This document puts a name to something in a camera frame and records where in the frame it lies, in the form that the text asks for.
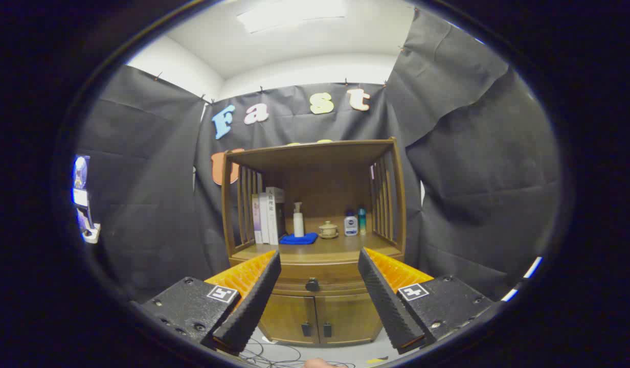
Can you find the thin lilac book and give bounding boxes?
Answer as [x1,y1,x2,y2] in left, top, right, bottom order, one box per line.
[252,194,263,244]

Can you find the thin white book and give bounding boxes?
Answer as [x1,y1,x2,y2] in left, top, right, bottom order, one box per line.
[259,193,271,245]

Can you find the wooden cabinet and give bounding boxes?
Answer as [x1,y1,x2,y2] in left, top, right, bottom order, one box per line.
[220,137,408,348]

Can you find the thick white book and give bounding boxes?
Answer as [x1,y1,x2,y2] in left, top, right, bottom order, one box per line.
[265,187,286,245]

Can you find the wooden cabinet door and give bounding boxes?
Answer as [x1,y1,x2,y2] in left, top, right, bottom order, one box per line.
[259,294,318,344]
[317,294,382,344]

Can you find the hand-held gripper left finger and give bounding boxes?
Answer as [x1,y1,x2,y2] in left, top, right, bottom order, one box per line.
[140,249,282,356]

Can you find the wooden drawer with black knob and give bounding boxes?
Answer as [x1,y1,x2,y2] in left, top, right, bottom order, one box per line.
[229,258,403,297]

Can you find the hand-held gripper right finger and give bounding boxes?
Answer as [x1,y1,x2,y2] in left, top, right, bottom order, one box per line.
[357,247,496,355]

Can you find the black floor cables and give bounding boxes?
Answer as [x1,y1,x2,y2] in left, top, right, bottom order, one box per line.
[241,337,356,368]

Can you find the wooden countertop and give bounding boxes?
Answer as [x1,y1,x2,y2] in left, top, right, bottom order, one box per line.
[233,233,402,264]

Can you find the blue folded cloth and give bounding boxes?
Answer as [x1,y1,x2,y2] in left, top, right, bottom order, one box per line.
[279,233,319,245]

